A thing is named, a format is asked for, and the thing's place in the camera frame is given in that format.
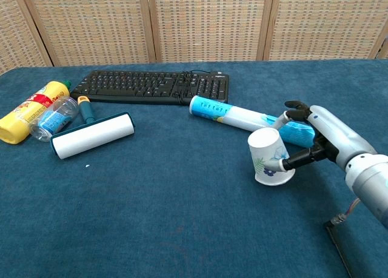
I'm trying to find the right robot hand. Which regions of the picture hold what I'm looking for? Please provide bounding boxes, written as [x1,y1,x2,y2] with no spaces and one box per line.
[270,100,378,173]

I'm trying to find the white paper cup blue flowers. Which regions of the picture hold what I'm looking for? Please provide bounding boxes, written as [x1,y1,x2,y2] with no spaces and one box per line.
[247,127,296,187]

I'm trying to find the blue white wrapped roll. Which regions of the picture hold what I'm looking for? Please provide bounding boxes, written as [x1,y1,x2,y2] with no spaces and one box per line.
[189,94,316,148]

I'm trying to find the woven wooden folding screen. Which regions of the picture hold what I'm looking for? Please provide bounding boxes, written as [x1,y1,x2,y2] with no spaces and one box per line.
[0,0,388,76]

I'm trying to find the blue table cloth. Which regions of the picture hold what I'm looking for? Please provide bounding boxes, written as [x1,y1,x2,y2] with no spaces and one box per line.
[0,59,388,278]

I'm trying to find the black computer keyboard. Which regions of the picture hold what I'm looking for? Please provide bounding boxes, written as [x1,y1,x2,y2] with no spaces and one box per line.
[70,70,230,106]

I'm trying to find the clear plastic bottle blue label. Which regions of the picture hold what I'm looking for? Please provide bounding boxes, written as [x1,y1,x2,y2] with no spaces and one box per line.
[29,96,80,142]

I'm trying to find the yellow bottle green cap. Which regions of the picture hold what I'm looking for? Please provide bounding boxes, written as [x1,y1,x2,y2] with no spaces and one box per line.
[0,80,72,145]

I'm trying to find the arm cable with metal connector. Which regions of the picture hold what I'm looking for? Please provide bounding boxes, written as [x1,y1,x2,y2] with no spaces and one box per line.
[324,197,361,278]

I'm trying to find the black keyboard cable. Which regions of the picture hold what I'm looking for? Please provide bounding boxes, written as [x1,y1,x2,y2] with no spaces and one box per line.
[174,70,219,106]

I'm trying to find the teal lint roller yellow handle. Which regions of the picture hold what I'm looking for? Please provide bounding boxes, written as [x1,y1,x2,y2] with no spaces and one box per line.
[50,95,136,161]

